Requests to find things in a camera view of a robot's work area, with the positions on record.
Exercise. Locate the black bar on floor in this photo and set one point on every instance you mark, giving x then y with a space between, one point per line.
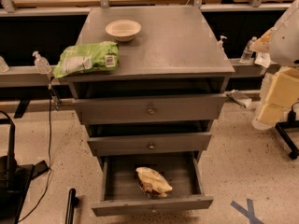
72 203

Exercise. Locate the black stand left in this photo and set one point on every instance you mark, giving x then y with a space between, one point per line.
14 179

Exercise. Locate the right sanitizer pump bottle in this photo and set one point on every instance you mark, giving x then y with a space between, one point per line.
221 41

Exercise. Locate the white paper bowl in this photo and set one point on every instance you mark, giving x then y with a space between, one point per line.
123 30

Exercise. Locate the clear water bottle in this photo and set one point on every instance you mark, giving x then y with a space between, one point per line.
247 52

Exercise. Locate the left sanitizer pump bottle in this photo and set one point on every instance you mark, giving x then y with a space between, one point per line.
41 63

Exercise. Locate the grey drawer cabinet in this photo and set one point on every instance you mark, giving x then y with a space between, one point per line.
175 53

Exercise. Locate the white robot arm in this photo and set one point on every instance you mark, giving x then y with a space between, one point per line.
279 91

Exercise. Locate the bottom grey drawer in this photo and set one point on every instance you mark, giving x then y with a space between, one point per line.
121 194

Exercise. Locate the folded grey cloth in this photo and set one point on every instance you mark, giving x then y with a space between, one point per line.
240 98

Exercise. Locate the grey drawer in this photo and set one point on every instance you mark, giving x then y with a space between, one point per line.
146 144
121 194
149 109

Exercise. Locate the brown chip bag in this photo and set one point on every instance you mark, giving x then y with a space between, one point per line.
152 183

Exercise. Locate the clear bottle far left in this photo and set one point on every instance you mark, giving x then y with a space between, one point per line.
3 65

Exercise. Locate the green chip bag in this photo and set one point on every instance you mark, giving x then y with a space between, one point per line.
87 58

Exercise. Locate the top grey drawer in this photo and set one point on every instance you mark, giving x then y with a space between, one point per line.
149 109

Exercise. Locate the middle grey drawer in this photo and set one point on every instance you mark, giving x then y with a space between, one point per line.
146 144

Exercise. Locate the white packet on ledge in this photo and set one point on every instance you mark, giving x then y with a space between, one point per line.
263 59

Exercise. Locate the sanitizer pump bottle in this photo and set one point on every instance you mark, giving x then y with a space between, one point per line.
221 41
41 63

